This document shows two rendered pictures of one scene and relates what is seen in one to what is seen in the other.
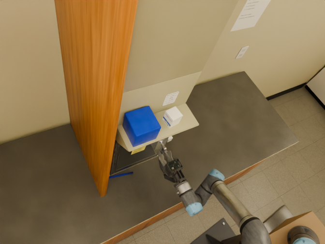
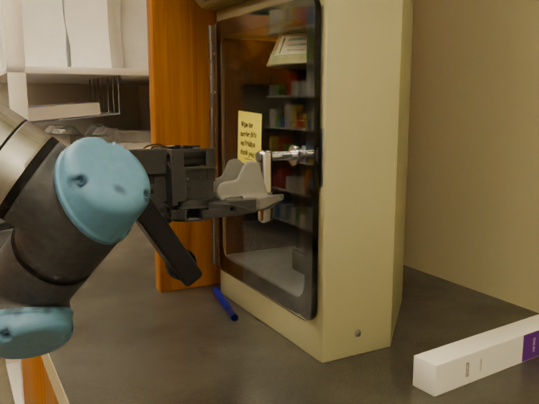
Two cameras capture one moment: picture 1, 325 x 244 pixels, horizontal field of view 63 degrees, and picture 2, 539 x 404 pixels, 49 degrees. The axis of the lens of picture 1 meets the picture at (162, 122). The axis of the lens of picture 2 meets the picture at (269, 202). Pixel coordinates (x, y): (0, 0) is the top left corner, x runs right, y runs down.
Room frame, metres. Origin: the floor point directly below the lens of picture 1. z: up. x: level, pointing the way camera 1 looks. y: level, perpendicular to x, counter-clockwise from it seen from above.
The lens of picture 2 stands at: (0.91, -0.75, 1.27)
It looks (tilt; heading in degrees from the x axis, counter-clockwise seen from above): 10 degrees down; 110
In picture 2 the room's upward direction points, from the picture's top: straight up
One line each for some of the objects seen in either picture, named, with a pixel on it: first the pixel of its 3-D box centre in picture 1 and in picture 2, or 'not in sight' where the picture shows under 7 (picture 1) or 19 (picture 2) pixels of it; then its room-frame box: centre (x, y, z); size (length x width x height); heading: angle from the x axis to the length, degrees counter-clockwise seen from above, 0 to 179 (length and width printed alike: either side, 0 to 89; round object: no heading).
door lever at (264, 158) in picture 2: (161, 148); (276, 183); (0.66, -0.05, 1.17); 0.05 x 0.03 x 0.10; 48
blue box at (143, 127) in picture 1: (140, 126); not in sight; (0.50, 0.07, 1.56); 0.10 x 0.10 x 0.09; 48
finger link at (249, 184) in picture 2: (169, 154); (252, 185); (0.65, -0.10, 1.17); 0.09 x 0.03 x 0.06; 44
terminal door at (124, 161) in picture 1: (141, 148); (258, 155); (0.60, 0.04, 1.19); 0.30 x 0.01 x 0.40; 138
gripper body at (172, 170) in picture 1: (175, 173); (160, 186); (0.56, -0.16, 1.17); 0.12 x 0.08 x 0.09; 49
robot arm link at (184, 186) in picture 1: (182, 188); not in sight; (0.51, -0.22, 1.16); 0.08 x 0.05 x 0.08; 139
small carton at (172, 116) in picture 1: (172, 117); not in sight; (0.61, -0.03, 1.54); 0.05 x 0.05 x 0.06; 56
